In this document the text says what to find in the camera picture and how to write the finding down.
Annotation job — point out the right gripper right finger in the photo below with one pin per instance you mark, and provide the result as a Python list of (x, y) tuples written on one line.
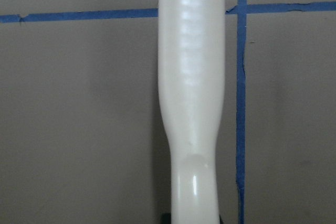
[(220, 220)]

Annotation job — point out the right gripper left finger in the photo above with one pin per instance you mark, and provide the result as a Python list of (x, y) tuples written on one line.
[(165, 219)]

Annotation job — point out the beige hand brush black bristles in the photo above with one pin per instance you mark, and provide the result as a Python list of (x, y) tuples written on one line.
[(191, 80)]

